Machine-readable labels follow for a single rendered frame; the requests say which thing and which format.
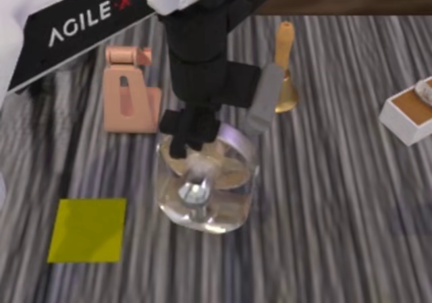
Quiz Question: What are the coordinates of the gold bell with wooden handle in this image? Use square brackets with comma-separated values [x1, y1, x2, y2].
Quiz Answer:
[272, 22, 300, 114]

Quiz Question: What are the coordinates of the white box with brown inside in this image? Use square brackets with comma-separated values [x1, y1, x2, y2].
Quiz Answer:
[377, 76, 432, 147]

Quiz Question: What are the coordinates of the white grey object in box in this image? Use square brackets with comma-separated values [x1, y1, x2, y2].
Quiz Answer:
[414, 78, 432, 107]

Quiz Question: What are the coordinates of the pink phone stand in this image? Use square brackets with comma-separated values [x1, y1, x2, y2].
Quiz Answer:
[103, 45, 163, 134]

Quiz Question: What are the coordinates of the yellow square pad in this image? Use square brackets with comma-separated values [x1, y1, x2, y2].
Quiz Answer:
[47, 198, 128, 264]

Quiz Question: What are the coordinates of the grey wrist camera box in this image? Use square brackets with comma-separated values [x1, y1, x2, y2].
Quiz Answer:
[247, 63, 283, 132]

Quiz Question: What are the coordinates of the clear glass jar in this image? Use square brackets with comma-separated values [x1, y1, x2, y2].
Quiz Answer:
[155, 120, 261, 235]

